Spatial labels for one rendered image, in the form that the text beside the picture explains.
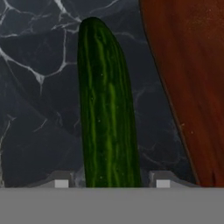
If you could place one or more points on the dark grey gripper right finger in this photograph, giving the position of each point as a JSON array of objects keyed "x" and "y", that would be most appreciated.
[{"x": 163, "y": 178}]

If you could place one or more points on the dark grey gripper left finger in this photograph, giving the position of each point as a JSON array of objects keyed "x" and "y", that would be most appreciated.
[{"x": 59, "y": 178}]

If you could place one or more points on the reddish brown wooden tray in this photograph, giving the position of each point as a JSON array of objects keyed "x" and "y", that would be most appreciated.
[{"x": 192, "y": 87}]

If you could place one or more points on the green cucumber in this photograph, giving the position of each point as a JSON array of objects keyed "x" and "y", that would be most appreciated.
[{"x": 107, "y": 116}]

